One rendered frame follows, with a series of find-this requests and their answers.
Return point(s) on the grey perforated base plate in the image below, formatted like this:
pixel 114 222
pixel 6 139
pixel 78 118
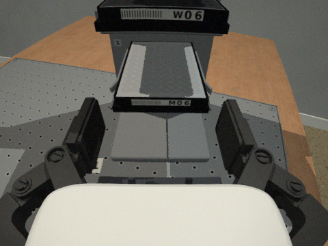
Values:
pixel 39 99

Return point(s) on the white well plate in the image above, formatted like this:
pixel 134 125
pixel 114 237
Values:
pixel 161 77

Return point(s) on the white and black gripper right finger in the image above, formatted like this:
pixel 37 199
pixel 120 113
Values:
pixel 254 167

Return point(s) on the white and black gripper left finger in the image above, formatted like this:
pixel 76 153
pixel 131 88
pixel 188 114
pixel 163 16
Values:
pixel 63 166

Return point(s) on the dark grey rectangular plate with locator pegs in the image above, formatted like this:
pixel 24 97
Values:
pixel 159 181

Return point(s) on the black plate labelled w06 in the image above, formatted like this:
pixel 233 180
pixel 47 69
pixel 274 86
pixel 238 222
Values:
pixel 197 16

